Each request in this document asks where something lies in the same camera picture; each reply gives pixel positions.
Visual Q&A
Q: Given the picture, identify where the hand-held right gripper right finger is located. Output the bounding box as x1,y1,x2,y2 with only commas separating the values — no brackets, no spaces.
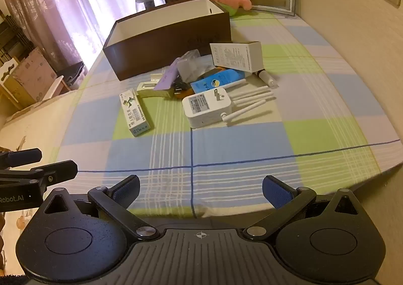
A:
244,175,361,241

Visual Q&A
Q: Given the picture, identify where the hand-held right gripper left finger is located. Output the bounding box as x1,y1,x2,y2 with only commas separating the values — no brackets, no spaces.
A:
42,175,158,241

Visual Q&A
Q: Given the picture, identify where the wooden stool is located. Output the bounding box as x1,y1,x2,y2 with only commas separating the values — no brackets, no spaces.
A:
46,75,71,100

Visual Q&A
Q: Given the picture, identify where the pinkish cardboard box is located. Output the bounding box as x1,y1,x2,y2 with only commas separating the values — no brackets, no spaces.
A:
3,47,59,106

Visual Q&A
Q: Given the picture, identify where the dark lidded glass jar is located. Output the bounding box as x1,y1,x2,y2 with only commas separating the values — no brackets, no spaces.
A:
135,0,165,15

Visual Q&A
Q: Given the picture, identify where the purple tube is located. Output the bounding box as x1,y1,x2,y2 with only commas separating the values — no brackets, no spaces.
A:
156,57,181,92

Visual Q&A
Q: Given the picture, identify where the clear plastic packet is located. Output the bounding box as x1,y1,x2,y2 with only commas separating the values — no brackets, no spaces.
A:
176,49,212,84

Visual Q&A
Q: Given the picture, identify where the green and white carton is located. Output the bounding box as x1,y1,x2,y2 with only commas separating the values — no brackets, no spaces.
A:
119,88,152,137

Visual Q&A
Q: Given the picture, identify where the brown storage box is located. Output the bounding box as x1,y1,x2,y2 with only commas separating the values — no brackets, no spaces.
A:
102,0,232,82

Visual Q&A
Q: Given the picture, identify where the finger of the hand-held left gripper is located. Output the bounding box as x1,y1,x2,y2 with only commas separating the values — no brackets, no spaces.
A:
0,148,42,168
0,160,78,186

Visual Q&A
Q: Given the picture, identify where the sheer patterned curtain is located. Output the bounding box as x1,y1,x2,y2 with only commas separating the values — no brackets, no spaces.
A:
0,0,172,74

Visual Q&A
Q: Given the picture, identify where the blue tube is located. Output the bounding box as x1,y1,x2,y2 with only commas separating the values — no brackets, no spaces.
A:
190,69,247,97

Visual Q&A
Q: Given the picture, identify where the white carton box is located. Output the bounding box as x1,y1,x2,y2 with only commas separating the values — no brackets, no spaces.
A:
210,41,263,73

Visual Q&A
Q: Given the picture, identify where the white plastic bracket part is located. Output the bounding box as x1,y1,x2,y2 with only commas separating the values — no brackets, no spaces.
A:
136,73,172,99

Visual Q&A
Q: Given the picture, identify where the small white tube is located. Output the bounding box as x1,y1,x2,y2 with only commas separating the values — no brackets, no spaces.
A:
253,69,279,88

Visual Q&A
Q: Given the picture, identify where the white wifi repeater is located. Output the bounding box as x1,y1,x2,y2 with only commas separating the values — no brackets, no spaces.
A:
182,85,274,130

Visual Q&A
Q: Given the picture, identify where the dark shelf rack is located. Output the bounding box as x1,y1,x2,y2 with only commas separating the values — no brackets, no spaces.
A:
0,11,32,65

